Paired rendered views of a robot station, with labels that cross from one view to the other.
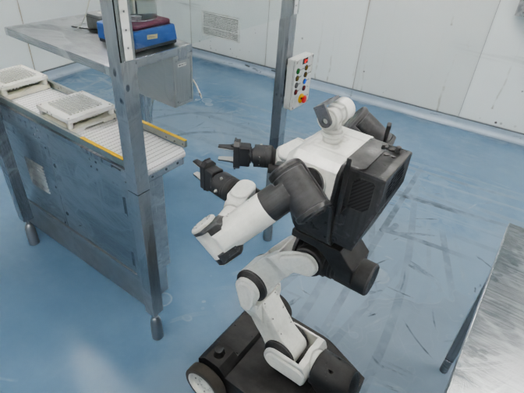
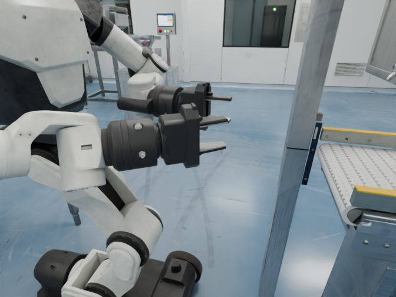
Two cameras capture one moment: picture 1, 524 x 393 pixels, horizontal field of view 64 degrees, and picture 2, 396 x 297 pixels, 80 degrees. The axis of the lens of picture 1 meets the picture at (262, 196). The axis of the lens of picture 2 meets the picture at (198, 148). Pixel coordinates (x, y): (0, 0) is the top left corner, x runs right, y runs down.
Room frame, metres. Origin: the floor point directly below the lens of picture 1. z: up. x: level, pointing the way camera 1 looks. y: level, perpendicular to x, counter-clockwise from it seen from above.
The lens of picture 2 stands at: (1.81, 0.00, 1.21)
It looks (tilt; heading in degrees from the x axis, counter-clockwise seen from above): 27 degrees down; 161
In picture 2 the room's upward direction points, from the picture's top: straight up
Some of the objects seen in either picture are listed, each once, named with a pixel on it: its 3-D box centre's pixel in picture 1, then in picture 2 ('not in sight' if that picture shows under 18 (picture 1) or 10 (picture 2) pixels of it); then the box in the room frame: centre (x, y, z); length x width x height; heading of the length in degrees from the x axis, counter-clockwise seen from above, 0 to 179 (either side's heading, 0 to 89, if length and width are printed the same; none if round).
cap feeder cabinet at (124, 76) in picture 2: not in sight; (152, 96); (-1.41, 0.42, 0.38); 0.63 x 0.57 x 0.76; 61
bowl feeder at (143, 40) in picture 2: not in sight; (146, 51); (-1.48, 0.41, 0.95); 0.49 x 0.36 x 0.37; 61
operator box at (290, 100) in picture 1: (297, 80); not in sight; (2.13, -0.14, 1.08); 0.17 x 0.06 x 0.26; 147
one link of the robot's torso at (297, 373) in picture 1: (295, 351); (99, 279); (1.09, -0.19, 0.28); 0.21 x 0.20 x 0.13; 57
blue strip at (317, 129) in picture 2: not in sight; (311, 155); (1.36, 0.49, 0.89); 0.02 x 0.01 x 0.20; 57
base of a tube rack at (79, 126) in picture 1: (77, 115); not in sight; (1.79, 0.89, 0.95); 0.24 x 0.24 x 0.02; 56
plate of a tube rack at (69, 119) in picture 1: (76, 106); not in sight; (1.79, 0.89, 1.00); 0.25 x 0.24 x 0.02; 146
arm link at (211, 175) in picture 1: (216, 181); (186, 104); (1.22, 0.16, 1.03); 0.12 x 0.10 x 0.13; 49
